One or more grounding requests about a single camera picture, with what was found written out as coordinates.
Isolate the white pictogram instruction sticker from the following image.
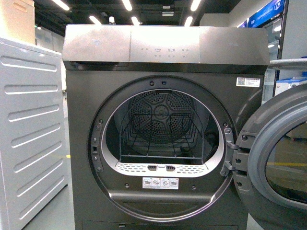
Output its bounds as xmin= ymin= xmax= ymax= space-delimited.
xmin=142 ymin=177 xmax=179 ymax=190

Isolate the cardboard box on appliance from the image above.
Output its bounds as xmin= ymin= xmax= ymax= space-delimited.
xmin=0 ymin=0 xmax=35 ymax=44

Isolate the white ribbed appliance side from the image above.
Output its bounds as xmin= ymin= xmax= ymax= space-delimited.
xmin=0 ymin=38 xmax=67 ymax=230

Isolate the blue illuminated store sign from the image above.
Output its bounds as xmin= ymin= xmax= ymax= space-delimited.
xmin=237 ymin=0 xmax=285 ymax=28

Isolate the dark grey front-load dryer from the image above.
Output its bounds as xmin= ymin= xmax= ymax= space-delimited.
xmin=62 ymin=24 xmax=269 ymax=230

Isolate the black wire drying rack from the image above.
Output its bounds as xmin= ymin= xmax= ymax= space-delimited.
xmin=119 ymin=112 xmax=204 ymax=164

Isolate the open round dryer door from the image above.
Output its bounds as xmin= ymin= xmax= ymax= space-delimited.
xmin=233 ymin=84 xmax=307 ymax=230

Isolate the white QR code label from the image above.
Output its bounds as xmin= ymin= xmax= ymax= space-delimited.
xmin=236 ymin=77 xmax=260 ymax=88

